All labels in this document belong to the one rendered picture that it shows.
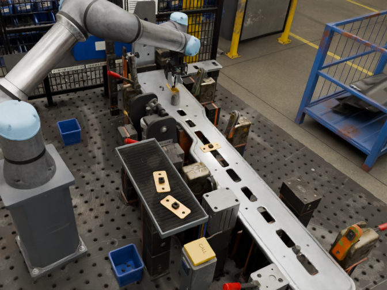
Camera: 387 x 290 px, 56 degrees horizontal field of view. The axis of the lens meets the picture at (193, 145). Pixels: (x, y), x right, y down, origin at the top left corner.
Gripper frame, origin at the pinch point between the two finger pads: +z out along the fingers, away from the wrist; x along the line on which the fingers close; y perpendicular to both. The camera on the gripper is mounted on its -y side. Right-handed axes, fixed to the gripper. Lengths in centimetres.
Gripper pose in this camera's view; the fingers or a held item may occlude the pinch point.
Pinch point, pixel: (172, 84)
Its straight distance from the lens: 179.8
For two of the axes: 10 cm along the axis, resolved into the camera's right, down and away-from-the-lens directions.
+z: -0.9, 7.6, 6.4
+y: 4.6, 6.1, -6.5
